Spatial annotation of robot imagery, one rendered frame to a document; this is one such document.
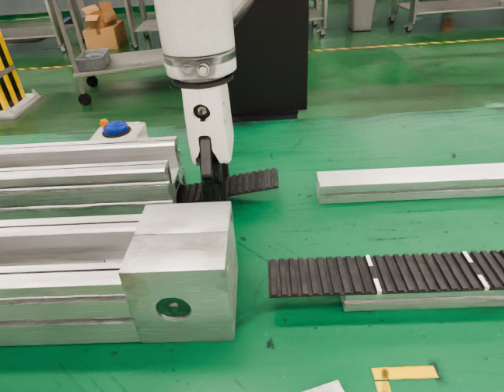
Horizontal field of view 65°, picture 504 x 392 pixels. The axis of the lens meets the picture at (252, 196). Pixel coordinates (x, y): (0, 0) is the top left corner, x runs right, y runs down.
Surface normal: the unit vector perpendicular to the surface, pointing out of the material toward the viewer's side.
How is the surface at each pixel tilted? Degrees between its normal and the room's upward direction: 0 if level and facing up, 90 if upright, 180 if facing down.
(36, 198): 90
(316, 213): 0
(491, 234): 0
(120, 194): 90
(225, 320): 90
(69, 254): 90
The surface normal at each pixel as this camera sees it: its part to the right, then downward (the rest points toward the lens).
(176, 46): -0.44, 0.52
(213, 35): 0.54, 0.44
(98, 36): 0.05, 0.53
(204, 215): -0.06, -0.83
